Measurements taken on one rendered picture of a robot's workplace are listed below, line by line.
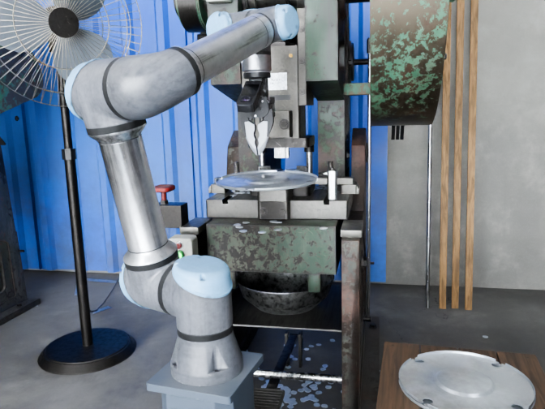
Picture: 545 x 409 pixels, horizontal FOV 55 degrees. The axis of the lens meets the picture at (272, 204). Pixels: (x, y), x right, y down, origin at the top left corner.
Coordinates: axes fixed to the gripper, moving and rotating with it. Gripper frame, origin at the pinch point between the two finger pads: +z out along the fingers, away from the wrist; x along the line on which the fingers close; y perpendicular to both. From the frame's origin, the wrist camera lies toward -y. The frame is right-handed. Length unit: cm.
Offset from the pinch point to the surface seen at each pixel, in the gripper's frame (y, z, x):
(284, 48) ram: 28.1, -28.7, -2.4
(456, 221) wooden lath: 125, 45, -67
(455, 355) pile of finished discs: -5, 51, -51
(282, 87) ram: 28.0, -17.2, -1.6
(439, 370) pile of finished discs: -13, 51, -46
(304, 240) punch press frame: 12.8, 27.4, -10.2
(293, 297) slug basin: 21, 48, -5
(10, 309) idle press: 79, 85, 149
